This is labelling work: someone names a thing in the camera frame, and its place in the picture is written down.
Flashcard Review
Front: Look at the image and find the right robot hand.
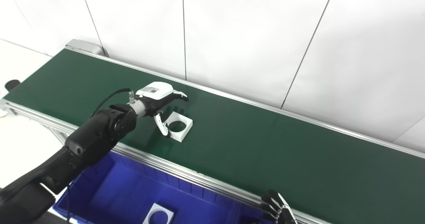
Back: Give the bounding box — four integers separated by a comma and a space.
261, 189, 298, 224

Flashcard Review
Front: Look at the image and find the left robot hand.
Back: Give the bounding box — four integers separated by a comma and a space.
134, 82, 189, 137

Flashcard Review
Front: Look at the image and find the white square part with hole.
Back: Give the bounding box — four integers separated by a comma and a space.
165, 111, 193, 142
143, 203, 175, 224

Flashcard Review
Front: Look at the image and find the green conveyor belt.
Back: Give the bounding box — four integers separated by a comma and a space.
3, 49, 425, 224

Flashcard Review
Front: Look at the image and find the grey conveyor end housing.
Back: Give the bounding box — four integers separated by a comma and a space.
65, 39, 108, 57

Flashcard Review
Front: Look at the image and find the large blue plastic bin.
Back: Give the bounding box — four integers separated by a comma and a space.
55, 151, 266, 224

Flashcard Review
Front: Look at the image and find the aluminium conveyor leg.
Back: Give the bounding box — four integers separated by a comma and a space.
42, 123, 68, 146

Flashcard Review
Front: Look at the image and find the black round knob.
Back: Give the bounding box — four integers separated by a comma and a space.
5, 80, 21, 92

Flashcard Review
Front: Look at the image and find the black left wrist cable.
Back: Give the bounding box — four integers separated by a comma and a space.
90, 88, 135, 118

